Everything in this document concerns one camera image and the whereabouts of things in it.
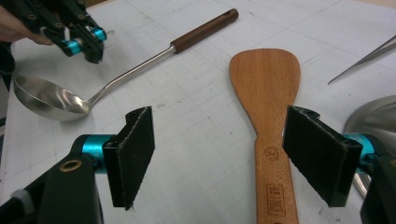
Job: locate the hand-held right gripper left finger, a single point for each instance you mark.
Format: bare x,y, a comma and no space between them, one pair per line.
137,149

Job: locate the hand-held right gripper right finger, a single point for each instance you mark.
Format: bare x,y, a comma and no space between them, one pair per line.
317,155

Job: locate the wooden rice spatula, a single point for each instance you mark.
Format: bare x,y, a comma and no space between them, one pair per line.
264,87

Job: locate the white grid mat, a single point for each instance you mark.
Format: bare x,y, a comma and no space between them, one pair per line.
193,93

